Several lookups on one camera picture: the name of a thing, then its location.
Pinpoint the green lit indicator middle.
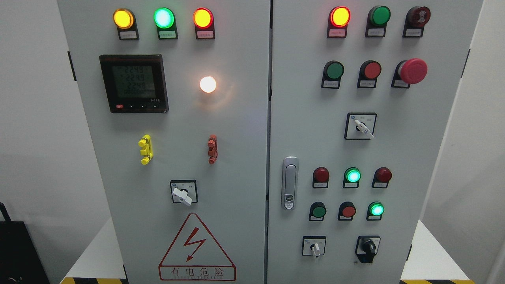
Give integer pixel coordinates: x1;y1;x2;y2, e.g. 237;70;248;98
342;167;361;189

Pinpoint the white selector switch lower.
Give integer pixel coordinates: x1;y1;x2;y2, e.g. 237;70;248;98
302;235;326;258

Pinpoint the black knob selector switch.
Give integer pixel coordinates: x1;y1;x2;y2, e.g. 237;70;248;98
355;235;381;263

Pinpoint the small red push button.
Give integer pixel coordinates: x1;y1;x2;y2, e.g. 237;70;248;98
337;201;356;221

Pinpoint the white selector switch upper right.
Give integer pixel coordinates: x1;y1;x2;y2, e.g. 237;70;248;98
344;112;377;140

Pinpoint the red-rimmed lit indicator light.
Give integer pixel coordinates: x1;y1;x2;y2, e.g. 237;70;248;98
193;7;216;39

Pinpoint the green unlit indicator top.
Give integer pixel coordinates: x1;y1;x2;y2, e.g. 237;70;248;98
365;6;391;37

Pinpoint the silver door handle lock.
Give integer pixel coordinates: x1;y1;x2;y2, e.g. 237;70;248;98
281;156;298;210

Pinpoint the dark red buzzer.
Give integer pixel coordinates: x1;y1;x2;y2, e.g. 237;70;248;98
402;6;431;38

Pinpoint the grey left cabinet door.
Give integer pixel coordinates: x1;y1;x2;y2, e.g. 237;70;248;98
58;0;270;284

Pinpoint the green lit button lower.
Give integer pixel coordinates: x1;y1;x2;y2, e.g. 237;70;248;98
366;201;385;221

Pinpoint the dark red indicator left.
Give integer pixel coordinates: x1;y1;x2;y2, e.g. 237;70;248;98
312;167;330;189

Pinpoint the green lit indicator light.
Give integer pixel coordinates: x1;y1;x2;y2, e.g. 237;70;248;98
153;7;178;40

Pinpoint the dark red indicator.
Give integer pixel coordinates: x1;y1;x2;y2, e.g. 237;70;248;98
312;167;330;189
372;167;393;189

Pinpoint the white rotary selector switch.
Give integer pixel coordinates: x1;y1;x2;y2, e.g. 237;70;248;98
170;179;198;206

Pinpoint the grey right cabinet door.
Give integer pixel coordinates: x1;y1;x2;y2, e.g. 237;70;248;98
266;0;483;284

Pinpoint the black bag at left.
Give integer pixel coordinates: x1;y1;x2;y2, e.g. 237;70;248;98
0;203;49;284

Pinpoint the red lit indicator right door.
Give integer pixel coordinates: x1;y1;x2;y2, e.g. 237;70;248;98
327;6;351;38

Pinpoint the grey cabinet door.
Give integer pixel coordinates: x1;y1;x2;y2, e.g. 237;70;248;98
58;0;270;284
266;0;483;284

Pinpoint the small green push button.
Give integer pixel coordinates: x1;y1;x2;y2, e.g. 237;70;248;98
309;202;327;221

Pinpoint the small clear bulb lamp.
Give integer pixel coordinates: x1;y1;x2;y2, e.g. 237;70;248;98
200;76;217;93

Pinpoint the red emergency stop mushroom button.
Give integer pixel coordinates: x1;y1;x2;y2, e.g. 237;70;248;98
391;58;428;89

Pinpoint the red electric hazard warning sticker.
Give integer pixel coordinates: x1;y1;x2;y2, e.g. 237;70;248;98
158;213;236;282

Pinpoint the yellow indicator light top left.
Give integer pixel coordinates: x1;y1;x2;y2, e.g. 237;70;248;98
112;8;139;40

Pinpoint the dark red indicator right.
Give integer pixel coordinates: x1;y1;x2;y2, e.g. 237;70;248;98
372;167;393;189

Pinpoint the black digital power meter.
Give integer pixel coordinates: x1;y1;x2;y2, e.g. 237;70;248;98
99;54;169;113

